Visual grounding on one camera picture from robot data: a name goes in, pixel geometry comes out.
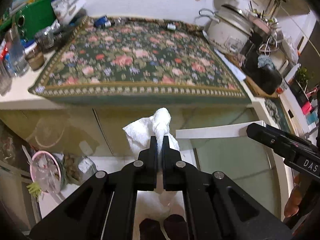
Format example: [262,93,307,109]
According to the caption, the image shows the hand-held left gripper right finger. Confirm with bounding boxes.
[161,135,293,240]

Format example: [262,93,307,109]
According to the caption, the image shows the potted green plant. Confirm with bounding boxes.
[291,67,314,93]

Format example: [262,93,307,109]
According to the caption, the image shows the green vegetable scraps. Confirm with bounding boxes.
[26,182,42,198]

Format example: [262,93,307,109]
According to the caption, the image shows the grey rag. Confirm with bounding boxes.
[264,99,282,124]

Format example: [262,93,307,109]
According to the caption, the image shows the blue knitted cloth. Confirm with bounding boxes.
[257,54,277,69]

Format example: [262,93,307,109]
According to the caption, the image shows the clear drinking glass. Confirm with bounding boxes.
[0,60,13,96]

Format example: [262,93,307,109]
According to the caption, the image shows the pink utensil holder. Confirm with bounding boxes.
[251,17,273,34]

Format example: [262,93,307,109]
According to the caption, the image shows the floral cloth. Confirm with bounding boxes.
[27,16,252,106]

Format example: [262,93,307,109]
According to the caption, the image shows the brown glass jar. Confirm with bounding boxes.
[25,47,46,71]

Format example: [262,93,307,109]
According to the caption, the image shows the small blue bottle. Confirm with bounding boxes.
[93,16,112,28]

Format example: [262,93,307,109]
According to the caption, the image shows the person's left foot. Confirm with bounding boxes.
[139,218,167,240]

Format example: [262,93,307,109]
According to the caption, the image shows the person's foot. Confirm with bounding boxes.
[164,214,190,240]
[139,218,167,240]

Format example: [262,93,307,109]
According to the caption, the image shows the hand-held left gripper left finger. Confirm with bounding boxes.
[29,135,160,240]

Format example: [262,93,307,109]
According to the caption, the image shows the clear plastic bottle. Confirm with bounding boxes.
[6,26,30,77]

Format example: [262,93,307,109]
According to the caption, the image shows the green box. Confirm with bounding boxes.
[0,0,57,43]

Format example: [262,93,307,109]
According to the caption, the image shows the white tissue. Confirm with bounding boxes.
[122,107,187,218]

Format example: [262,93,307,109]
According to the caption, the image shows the person's right hand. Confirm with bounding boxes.
[283,175,305,218]

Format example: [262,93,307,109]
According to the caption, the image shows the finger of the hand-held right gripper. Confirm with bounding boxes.
[246,123,313,157]

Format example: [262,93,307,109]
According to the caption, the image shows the pink trash bin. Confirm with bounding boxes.
[30,150,67,194]

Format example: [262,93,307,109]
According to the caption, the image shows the plastic bag with brown contents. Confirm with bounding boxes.
[61,154,98,184]

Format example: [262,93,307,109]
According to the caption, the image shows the person's right foot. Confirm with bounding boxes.
[164,214,190,240]

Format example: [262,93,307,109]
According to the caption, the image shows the white rice cooker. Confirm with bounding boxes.
[207,4,253,56]

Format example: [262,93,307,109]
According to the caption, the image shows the glass jar metal lid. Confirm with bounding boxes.
[35,27,56,49]

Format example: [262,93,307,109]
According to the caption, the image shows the wooden cutting board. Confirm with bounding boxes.
[226,52,279,99]

